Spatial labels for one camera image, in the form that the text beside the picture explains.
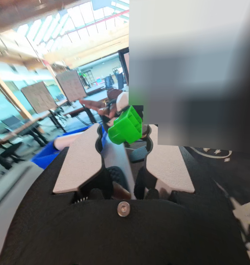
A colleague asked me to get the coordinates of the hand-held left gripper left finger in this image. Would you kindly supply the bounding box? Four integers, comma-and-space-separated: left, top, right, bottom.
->
52, 123, 105, 194

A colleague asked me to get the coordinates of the black framed marker sign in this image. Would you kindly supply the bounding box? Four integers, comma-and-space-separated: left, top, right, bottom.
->
118, 47, 129, 85

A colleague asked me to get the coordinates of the green toy block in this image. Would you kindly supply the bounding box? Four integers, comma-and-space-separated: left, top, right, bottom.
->
108, 105, 143, 145

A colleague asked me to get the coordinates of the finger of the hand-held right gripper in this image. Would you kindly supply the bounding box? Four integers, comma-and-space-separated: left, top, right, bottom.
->
116, 92, 130, 110

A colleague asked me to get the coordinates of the rolling whiteboard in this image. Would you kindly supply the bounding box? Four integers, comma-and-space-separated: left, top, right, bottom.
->
21, 81, 57, 114
55, 70, 88, 102

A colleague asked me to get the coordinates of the blue storage bin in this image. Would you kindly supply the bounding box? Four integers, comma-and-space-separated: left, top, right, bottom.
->
31, 123, 109, 169

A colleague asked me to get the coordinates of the wooden support post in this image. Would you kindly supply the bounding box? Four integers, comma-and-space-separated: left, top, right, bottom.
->
0, 68, 32, 119

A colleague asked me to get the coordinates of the person's right hand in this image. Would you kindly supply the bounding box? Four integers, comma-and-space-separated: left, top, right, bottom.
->
79, 88, 126, 124

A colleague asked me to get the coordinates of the wood edged office desk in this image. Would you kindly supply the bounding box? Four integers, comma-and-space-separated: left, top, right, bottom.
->
0, 116, 47, 169

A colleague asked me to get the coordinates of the black printed shirt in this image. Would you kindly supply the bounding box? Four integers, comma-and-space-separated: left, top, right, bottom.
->
179, 146, 250, 265

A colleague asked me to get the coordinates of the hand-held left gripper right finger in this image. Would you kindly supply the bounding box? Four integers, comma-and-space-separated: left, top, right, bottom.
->
145, 124, 196, 194

